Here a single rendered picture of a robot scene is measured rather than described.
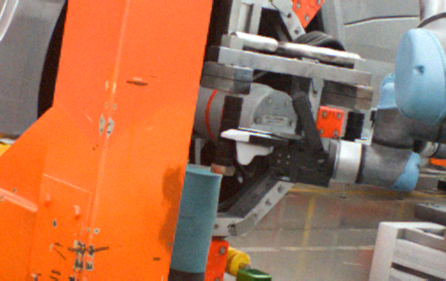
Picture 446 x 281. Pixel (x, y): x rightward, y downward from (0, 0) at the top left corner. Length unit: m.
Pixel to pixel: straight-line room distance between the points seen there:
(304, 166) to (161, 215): 0.42
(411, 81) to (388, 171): 0.59
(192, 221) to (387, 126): 0.43
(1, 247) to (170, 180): 0.33
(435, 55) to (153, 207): 0.50
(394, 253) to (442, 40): 0.31
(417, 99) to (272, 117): 0.78
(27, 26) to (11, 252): 0.49
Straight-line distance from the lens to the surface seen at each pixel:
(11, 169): 1.72
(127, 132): 1.46
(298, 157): 1.84
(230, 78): 1.84
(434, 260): 1.37
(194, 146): 2.23
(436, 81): 1.27
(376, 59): 2.59
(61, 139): 1.54
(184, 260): 1.99
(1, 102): 1.94
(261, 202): 2.25
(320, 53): 2.04
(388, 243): 1.41
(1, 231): 1.69
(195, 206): 1.96
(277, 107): 2.02
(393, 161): 1.84
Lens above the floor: 0.97
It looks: 7 degrees down
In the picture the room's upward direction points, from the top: 9 degrees clockwise
